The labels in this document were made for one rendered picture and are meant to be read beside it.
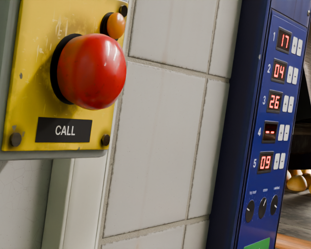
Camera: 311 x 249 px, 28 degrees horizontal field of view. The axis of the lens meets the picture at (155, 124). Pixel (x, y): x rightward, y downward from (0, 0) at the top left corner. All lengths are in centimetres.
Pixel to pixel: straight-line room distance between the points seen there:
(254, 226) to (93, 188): 33
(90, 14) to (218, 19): 32
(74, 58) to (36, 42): 2
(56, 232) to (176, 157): 20
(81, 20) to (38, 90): 5
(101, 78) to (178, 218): 34
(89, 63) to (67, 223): 17
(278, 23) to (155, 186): 25
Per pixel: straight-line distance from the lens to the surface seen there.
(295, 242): 125
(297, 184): 222
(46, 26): 32
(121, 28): 35
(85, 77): 31
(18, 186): 43
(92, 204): 47
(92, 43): 31
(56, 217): 45
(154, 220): 59
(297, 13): 78
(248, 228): 73
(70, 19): 33
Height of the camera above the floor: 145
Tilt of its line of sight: 3 degrees down
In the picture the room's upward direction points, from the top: 8 degrees clockwise
